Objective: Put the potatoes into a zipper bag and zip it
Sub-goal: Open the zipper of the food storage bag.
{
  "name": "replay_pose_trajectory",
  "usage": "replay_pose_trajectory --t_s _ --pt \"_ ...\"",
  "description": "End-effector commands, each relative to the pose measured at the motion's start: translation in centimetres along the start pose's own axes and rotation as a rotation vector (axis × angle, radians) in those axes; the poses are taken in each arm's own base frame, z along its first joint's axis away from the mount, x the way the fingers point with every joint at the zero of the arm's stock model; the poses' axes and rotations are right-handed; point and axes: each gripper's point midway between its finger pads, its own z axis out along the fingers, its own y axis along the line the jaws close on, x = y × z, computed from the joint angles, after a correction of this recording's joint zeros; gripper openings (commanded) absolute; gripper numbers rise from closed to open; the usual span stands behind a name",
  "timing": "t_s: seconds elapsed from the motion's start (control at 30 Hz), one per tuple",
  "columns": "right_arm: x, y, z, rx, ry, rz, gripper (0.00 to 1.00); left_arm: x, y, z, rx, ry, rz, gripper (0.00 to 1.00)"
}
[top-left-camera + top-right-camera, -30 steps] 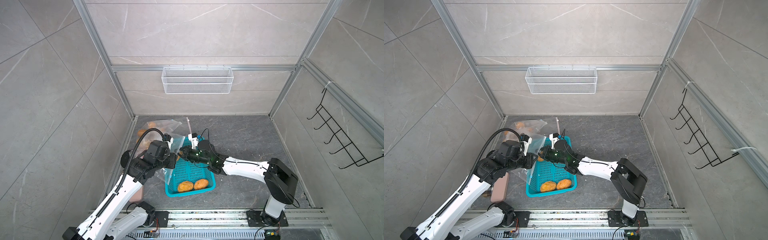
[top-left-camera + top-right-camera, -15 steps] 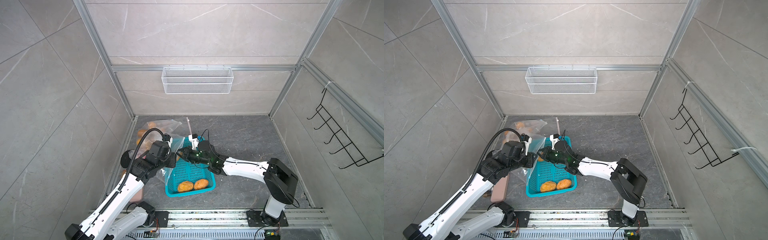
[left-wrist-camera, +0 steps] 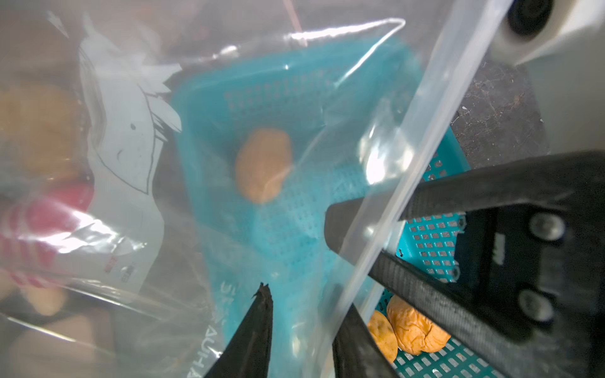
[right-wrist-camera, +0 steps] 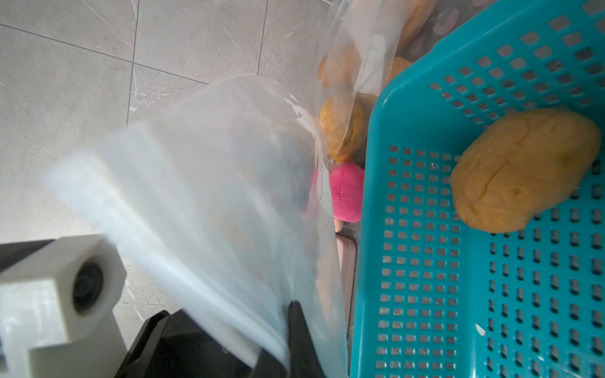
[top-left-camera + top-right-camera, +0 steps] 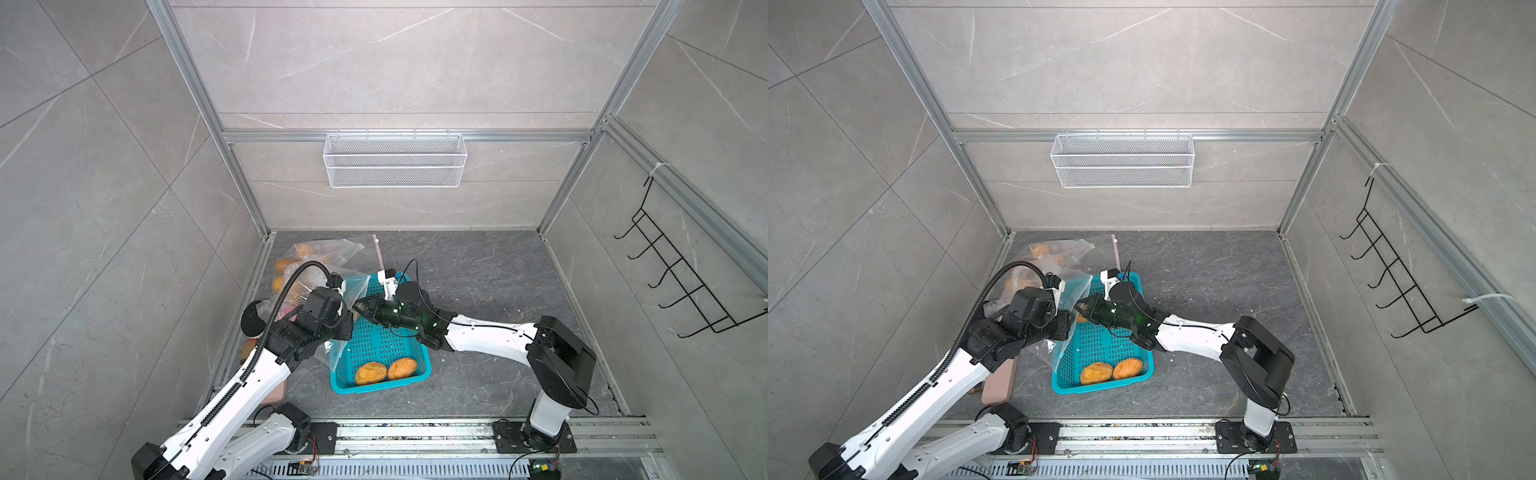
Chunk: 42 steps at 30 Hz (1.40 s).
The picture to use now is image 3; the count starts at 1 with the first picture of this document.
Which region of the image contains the yellow potato lower middle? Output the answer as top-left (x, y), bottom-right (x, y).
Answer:
top-left (367, 310), bottom-right (399, 363)

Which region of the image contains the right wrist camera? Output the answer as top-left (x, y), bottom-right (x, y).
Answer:
top-left (490, 0), bottom-right (604, 154)

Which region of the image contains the pink plush doll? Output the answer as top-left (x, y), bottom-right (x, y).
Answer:
top-left (1, 183), bottom-right (94, 288)

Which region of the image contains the wrinkled orange potato bottom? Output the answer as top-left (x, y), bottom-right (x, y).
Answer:
top-left (386, 295), bottom-right (451, 355)

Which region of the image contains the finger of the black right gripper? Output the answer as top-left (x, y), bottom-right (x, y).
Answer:
top-left (369, 252), bottom-right (544, 377)
top-left (324, 151), bottom-right (604, 255)

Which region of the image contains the clear plastic bag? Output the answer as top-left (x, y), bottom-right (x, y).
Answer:
top-left (1, 1), bottom-right (510, 377)
top-left (1, 77), bottom-right (86, 185)

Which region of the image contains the teal plastic basket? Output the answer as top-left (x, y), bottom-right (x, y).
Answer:
top-left (171, 30), bottom-right (485, 377)

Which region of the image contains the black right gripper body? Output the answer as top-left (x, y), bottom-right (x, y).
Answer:
top-left (455, 205), bottom-right (604, 377)

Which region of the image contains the large yellow potato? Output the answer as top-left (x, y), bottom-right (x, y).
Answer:
top-left (235, 129), bottom-right (293, 204)

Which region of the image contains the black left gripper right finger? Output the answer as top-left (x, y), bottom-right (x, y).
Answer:
top-left (332, 305), bottom-right (398, 378)

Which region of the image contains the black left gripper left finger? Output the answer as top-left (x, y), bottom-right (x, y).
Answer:
top-left (206, 283), bottom-right (274, 378)

